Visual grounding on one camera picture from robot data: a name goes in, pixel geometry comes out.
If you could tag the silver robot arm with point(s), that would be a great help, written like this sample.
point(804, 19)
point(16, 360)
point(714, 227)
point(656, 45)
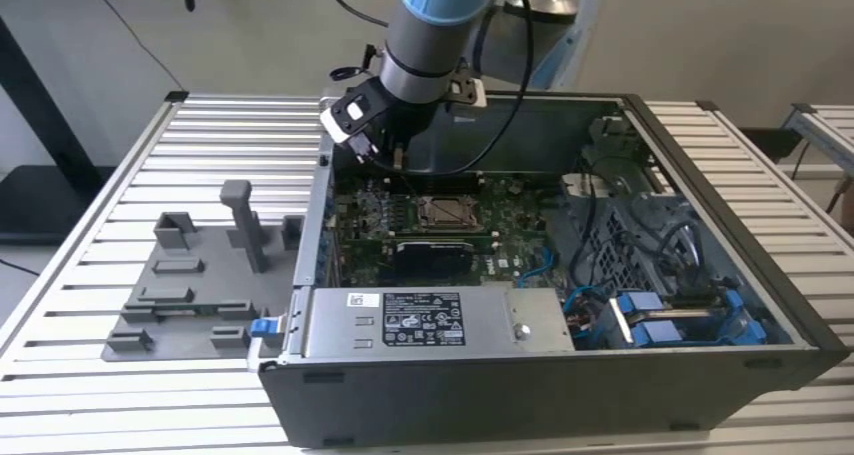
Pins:
point(420, 50)

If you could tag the CPU socket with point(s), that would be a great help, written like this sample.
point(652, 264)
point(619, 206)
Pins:
point(448, 224)

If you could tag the green motherboard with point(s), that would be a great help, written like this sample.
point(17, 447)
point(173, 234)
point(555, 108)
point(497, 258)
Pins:
point(527, 225)

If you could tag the black graphics card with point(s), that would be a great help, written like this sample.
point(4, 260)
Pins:
point(429, 262)

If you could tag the grey metal drive cage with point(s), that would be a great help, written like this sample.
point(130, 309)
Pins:
point(580, 215)

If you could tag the silver power supply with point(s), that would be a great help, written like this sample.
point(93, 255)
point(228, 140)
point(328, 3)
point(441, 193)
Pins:
point(333, 325)

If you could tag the grey parts rack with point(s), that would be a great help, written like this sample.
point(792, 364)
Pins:
point(220, 280)

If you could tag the blue plastic latch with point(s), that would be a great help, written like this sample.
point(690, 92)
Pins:
point(261, 326)

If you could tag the blue disk carrier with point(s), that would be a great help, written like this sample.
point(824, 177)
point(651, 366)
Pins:
point(645, 304)
point(649, 334)

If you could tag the black box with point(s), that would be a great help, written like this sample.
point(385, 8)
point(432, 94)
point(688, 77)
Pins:
point(770, 145)

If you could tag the black stand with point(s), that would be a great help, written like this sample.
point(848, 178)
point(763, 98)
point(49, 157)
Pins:
point(53, 205)

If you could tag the dark grey PC case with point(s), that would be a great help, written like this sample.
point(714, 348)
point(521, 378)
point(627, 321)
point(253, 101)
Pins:
point(467, 405)

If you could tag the metal slat side table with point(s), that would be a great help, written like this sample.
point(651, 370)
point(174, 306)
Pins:
point(827, 135)

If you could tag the black and white wrist camera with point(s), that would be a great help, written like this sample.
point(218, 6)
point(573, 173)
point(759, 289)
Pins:
point(349, 117)
point(472, 94)

